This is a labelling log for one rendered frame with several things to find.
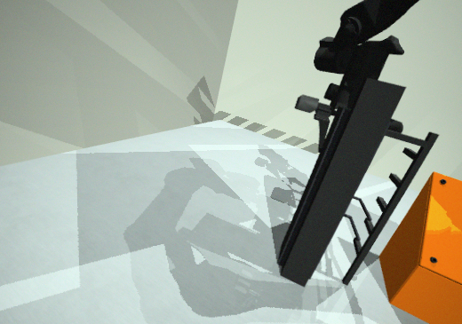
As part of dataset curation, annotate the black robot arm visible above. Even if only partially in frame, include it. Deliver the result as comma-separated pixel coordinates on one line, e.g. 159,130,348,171
314,0,419,80

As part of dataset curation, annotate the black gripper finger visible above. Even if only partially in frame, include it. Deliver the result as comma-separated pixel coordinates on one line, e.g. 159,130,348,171
315,116,330,153

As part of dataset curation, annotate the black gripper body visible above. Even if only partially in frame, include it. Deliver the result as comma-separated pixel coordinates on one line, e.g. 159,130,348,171
295,74,403,133

